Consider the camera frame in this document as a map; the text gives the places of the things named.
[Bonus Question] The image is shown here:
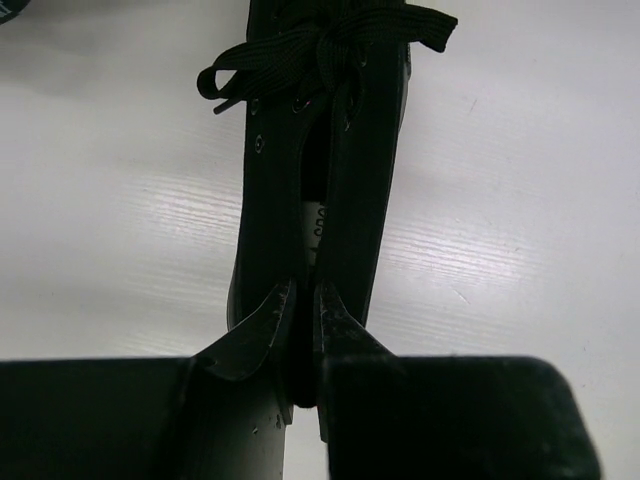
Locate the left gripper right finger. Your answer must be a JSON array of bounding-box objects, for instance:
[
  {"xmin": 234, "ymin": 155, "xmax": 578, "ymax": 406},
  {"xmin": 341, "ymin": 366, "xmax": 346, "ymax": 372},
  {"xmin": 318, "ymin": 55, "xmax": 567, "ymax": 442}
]
[{"xmin": 314, "ymin": 282, "xmax": 600, "ymax": 479}]

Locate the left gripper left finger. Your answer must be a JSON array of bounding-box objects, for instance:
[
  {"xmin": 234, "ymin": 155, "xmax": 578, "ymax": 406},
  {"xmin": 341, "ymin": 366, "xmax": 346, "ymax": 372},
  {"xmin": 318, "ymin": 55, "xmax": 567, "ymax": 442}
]
[{"xmin": 1, "ymin": 282, "xmax": 295, "ymax": 479}]

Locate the black lace shoe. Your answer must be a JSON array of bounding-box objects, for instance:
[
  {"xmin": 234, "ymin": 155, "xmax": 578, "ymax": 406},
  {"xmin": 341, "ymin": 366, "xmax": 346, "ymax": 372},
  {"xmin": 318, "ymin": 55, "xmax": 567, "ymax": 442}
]
[
  {"xmin": 197, "ymin": 1, "xmax": 458, "ymax": 408},
  {"xmin": 0, "ymin": 0, "xmax": 30, "ymax": 25}
]

